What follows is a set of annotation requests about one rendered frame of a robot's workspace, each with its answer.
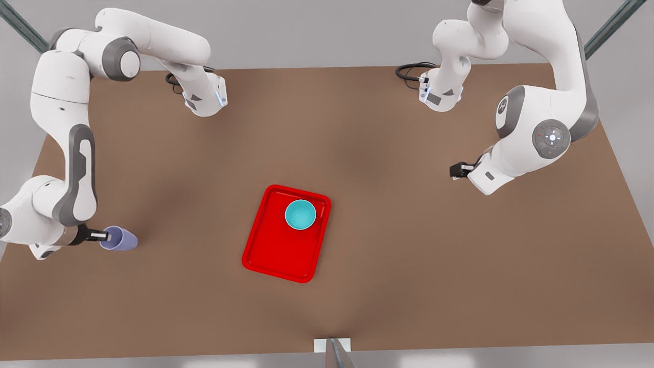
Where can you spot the teal bowl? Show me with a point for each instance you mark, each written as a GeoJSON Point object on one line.
{"type": "Point", "coordinates": [300, 214]}

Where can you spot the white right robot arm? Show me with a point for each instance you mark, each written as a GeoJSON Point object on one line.
{"type": "Point", "coordinates": [61, 112]}

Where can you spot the lavender cup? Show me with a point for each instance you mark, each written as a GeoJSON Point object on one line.
{"type": "Point", "coordinates": [121, 238]}

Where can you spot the silver frame post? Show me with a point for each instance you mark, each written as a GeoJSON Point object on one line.
{"type": "Point", "coordinates": [25, 28]}
{"type": "Point", "coordinates": [337, 353]}
{"type": "Point", "coordinates": [610, 25]}

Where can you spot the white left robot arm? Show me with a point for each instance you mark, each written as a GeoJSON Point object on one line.
{"type": "Point", "coordinates": [541, 76]}

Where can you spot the red tray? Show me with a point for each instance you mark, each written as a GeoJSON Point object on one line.
{"type": "Point", "coordinates": [284, 240]}

